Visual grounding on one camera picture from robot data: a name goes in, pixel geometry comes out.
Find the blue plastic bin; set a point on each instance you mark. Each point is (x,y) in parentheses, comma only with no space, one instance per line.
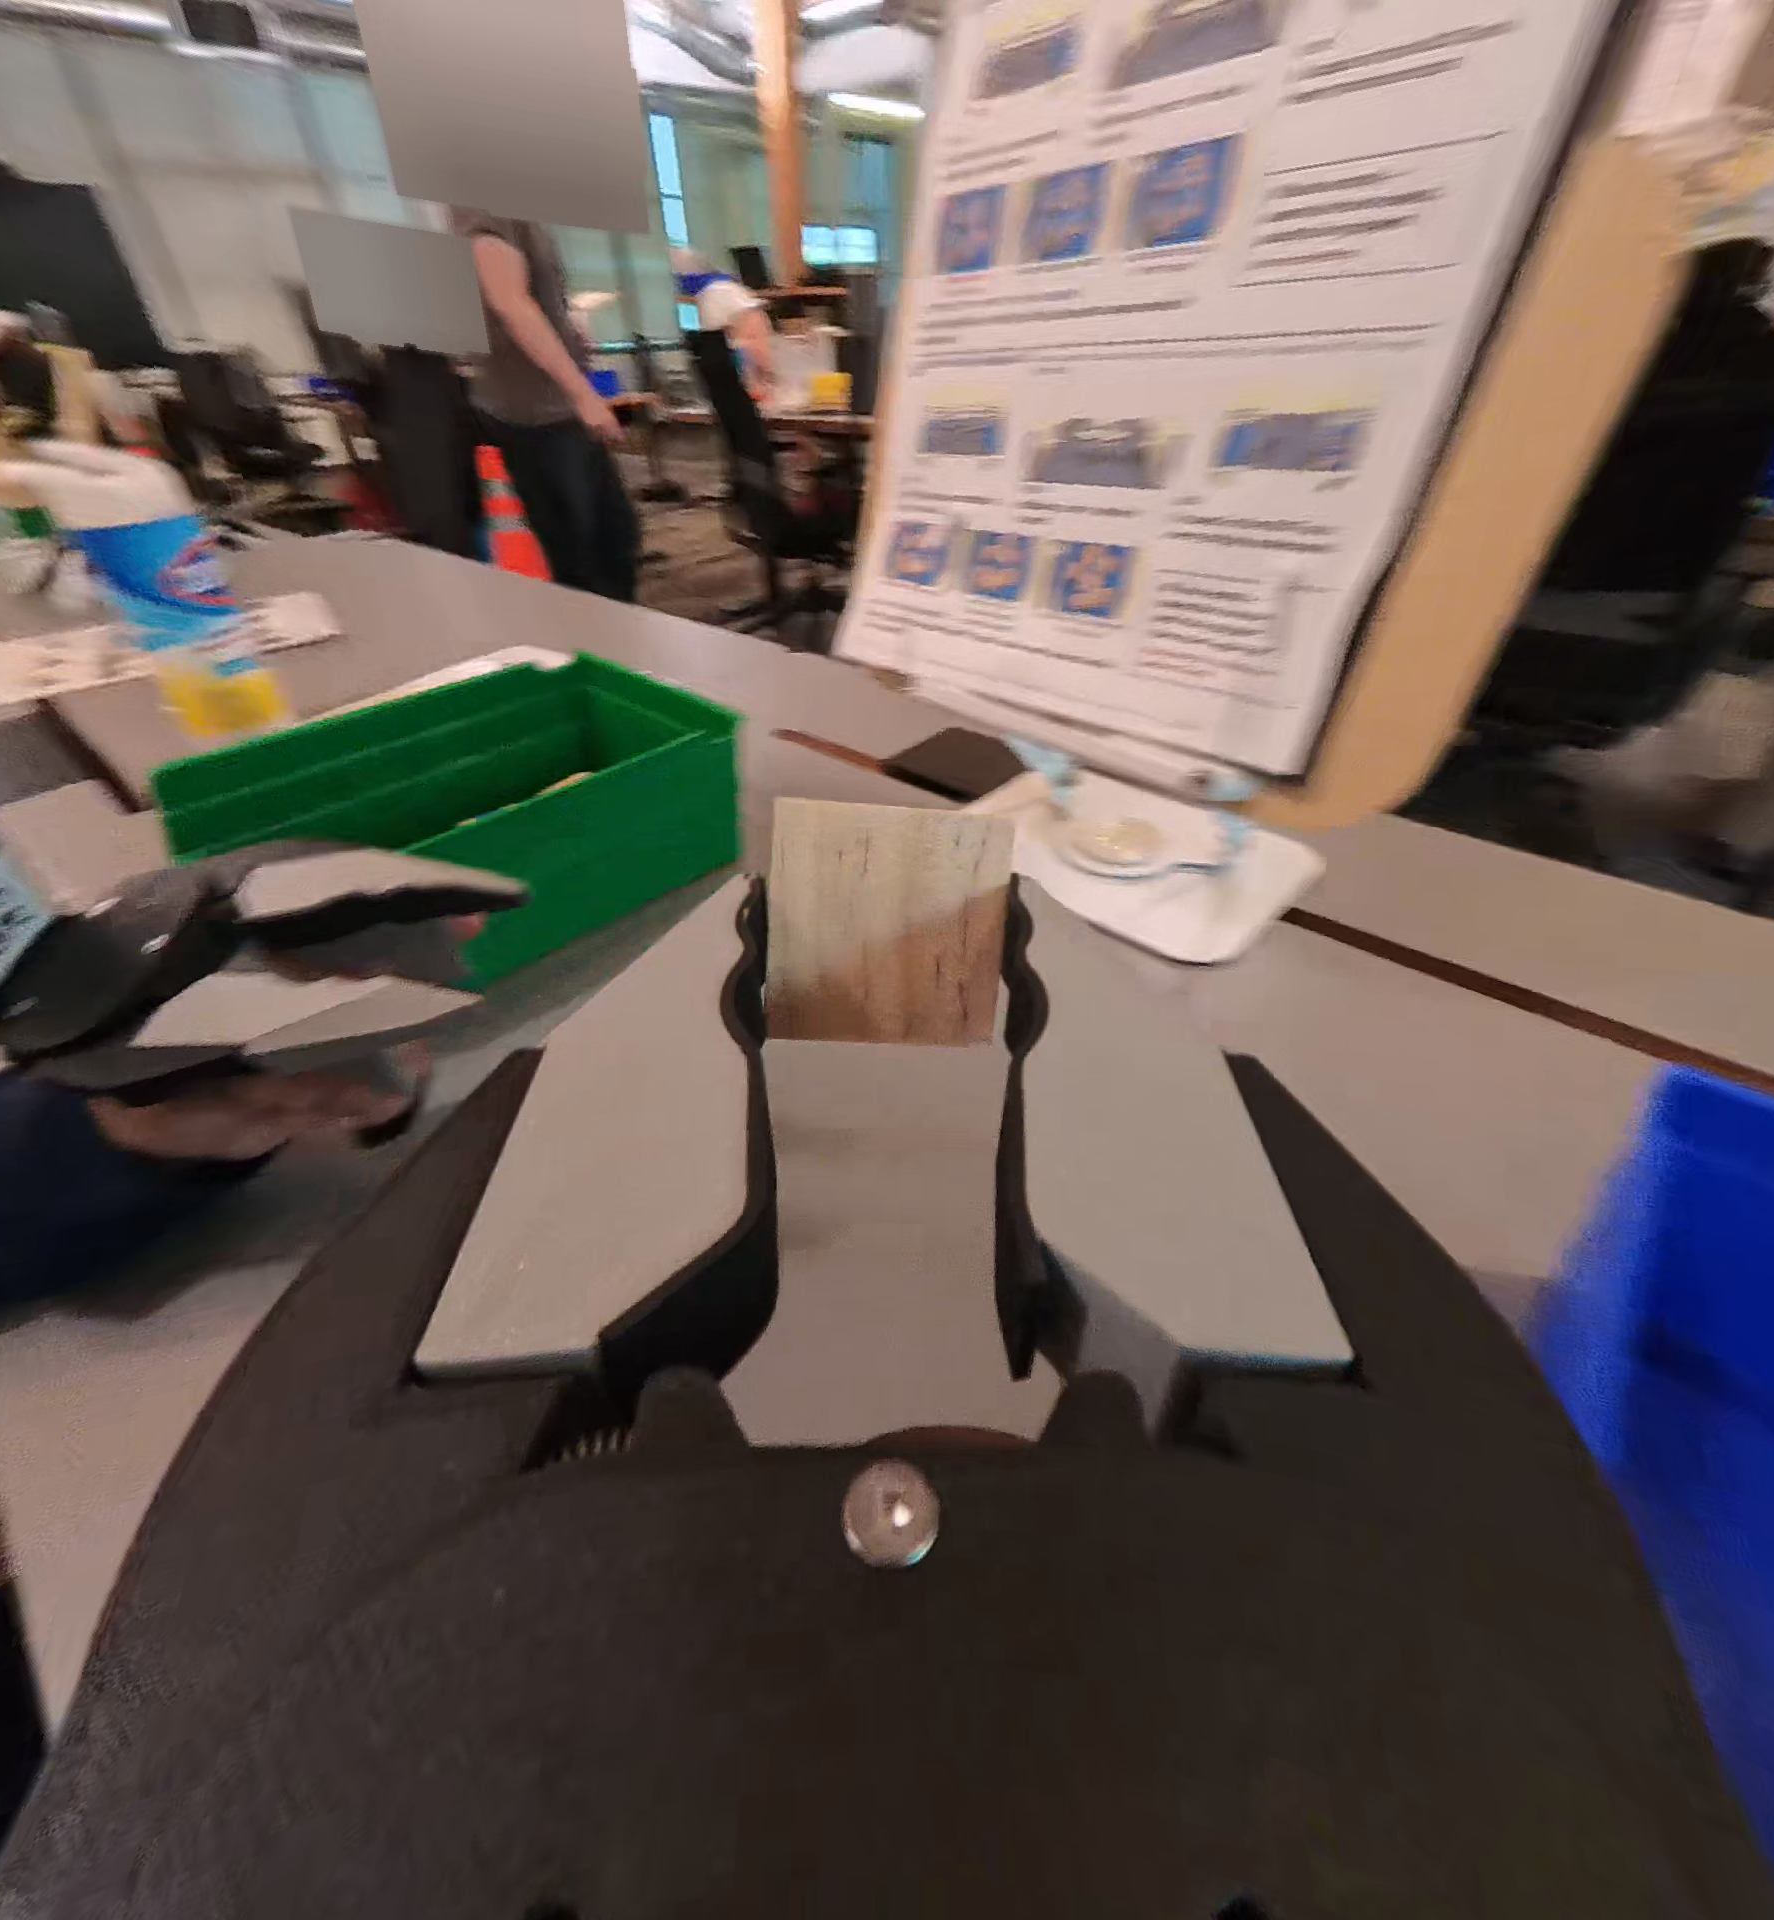
(1728,1425)

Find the person's left forearm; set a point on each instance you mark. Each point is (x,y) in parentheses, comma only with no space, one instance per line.
(31,1202)

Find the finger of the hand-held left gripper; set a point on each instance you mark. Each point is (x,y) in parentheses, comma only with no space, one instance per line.
(303,1013)
(363,888)

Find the green plastic bin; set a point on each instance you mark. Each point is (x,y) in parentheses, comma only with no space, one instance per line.
(601,855)

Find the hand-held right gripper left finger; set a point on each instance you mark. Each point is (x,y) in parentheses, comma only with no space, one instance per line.
(587,1202)

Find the black office chair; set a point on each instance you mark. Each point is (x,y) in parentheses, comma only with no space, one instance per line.
(761,481)
(1653,495)

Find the printed instruction sheet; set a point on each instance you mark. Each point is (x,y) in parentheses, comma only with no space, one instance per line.
(1203,376)

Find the instruction sheet on stand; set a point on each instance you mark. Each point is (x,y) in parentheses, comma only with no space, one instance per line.
(1517,526)

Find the wooden post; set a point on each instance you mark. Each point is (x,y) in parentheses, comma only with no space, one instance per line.
(781,135)

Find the white label card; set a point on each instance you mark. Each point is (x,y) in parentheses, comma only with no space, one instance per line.
(286,622)

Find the white document stand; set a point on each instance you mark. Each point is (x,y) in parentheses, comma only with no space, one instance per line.
(1203,886)

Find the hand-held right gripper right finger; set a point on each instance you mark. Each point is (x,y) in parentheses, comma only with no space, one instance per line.
(1189,1202)

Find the black wall screen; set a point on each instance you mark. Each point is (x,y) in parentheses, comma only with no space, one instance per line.
(17,256)

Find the orange traffic cone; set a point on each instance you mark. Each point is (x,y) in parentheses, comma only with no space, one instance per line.
(512,526)

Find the wooden cube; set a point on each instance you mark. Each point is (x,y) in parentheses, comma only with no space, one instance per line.
(569,781)
(887,932)

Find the person's left hand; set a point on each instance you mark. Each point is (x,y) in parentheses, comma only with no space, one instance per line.
(272,1112)

